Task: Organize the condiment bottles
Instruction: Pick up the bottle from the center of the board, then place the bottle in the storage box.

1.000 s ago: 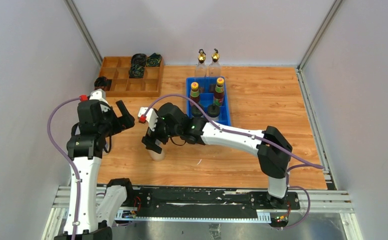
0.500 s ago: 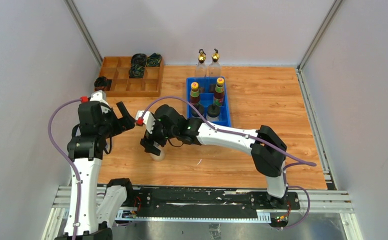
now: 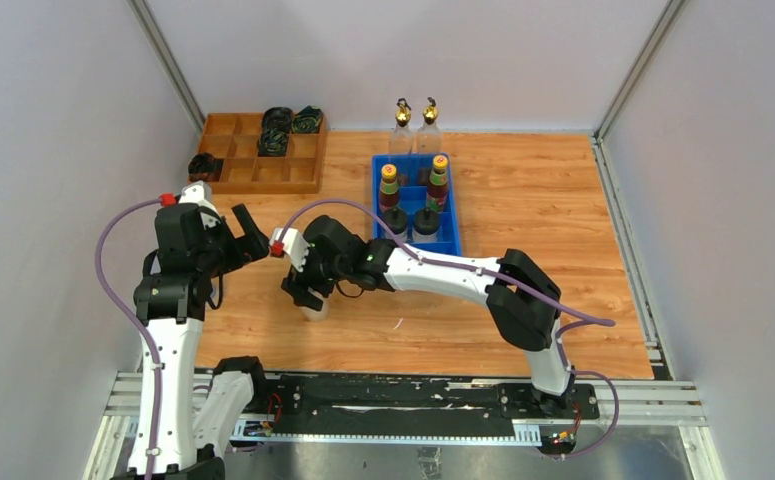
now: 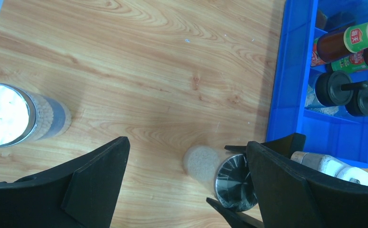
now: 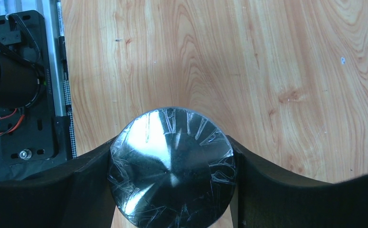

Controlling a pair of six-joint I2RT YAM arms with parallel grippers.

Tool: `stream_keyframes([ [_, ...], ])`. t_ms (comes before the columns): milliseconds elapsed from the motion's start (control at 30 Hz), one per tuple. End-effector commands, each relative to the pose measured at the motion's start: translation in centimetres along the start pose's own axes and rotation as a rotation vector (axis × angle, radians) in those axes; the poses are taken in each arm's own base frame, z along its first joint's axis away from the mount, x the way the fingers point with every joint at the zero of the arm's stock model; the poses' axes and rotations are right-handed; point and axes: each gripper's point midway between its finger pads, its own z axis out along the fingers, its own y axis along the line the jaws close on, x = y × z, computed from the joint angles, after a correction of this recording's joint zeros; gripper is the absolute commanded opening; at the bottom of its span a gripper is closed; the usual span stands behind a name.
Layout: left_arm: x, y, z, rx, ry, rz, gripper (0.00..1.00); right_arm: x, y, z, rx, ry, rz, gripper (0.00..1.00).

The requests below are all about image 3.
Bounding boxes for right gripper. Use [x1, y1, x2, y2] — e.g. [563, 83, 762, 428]
[282, 241, 351, 311]

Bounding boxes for silver lid spice jar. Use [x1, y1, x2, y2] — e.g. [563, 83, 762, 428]
[299, 300, 329, 322]

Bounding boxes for yellow cap sauce bottle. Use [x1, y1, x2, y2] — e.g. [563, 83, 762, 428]
[378, 163, 400, 212]
[426, 154, 449, 213]

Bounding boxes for black cap shaker jar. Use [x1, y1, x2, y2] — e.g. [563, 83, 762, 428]
[411, 207, 441, 243]

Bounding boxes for blue plastic divided bin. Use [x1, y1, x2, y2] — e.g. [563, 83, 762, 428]
[371, 153, 463, 256]

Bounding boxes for tall oil bottle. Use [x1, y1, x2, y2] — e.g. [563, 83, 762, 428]
[416, 97, 442, 155]
[388, 97, 414, 156]

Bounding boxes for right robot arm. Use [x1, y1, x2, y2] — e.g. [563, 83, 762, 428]
[270, 215, 574, 418]

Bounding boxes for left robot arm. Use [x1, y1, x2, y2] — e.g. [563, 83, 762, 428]
[114, 200, 270, 479]

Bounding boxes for black roll left compartment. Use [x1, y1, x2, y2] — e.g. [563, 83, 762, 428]
[187, 152, 224, 182]

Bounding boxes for wooden compartment tray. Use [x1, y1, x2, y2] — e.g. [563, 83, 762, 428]
[197, 113, 329, 194]

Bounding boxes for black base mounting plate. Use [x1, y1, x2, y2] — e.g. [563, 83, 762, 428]
[232, 373, 600, 444]

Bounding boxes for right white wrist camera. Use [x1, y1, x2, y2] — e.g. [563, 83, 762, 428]
[269, 227, 310, 272]

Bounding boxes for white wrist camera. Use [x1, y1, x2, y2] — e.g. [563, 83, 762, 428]
[269, 227, 310, 272]
[177, 181, 222, 229]

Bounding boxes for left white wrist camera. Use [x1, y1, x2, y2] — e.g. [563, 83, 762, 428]
[177, 181, 222, 229]

